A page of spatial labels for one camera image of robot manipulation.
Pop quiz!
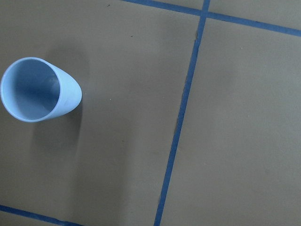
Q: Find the blue plastic cup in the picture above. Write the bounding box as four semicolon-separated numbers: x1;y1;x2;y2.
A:
0;57;82;123

